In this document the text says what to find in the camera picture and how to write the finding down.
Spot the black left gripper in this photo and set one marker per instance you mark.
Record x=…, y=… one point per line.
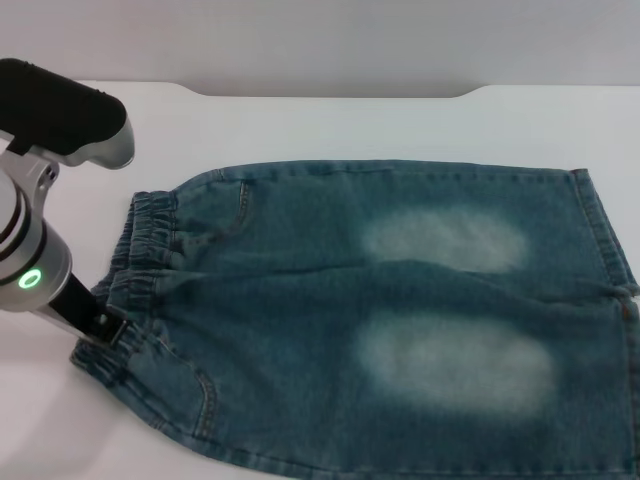
x=80, y=312

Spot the blue denim shorts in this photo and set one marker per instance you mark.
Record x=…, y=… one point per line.
x=310, y=320

